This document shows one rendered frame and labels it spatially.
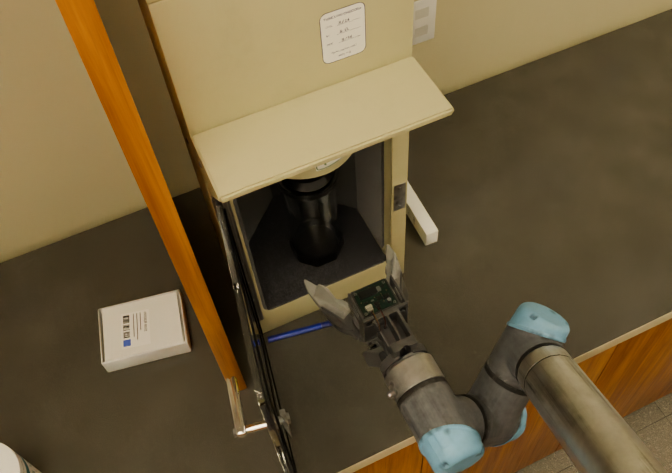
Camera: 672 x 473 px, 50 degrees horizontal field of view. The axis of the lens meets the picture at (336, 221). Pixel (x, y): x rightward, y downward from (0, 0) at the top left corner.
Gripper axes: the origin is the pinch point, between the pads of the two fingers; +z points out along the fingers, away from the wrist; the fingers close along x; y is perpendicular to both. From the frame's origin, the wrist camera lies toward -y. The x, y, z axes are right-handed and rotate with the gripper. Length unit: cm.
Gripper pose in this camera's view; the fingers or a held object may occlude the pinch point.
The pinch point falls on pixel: (346, 264)
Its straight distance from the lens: 114.1
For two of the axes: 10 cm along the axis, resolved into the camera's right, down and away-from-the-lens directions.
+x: -9.1, 3.7, -2.0
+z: -4.1, -7.3, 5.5
